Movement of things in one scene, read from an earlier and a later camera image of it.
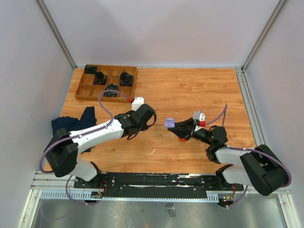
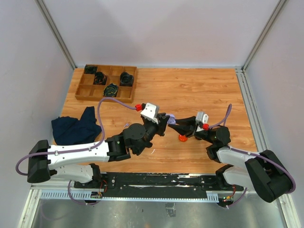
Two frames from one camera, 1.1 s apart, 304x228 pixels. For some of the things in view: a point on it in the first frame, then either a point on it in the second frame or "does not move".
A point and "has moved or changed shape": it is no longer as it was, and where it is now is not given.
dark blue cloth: [89, 118] does not move
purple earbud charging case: [169, 122] has moved or changed shape
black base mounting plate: [156, 185] does not move
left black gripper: [145, 127] -> [162, 120]
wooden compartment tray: [95, 78] does not move
